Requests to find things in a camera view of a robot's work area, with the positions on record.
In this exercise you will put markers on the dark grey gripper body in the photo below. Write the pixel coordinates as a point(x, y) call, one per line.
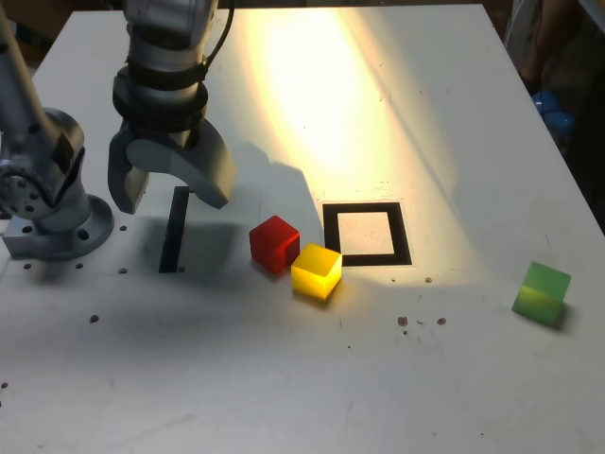
point(190, 137)

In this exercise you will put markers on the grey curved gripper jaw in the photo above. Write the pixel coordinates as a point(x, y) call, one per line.
point(120, 184)
point(208, 170)

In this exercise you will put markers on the red cube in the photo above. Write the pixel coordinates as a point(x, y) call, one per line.
point(269, 241)

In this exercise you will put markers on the yellow cube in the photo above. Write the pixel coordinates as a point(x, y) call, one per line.
point(312, 276)

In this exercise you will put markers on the green cube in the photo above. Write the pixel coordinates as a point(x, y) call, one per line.
point(539, 293)

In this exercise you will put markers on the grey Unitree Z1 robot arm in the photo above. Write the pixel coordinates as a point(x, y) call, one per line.
point(47, 142)

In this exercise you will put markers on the black tape square outline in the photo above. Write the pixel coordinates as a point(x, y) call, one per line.
point(331, 236)

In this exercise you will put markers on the black tape strip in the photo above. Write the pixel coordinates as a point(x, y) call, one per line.
point(174, 227)

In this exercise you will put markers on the blue round object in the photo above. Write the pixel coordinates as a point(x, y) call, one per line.
point(550, 106)

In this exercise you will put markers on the person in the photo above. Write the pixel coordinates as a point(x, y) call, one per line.
point(543, 38)

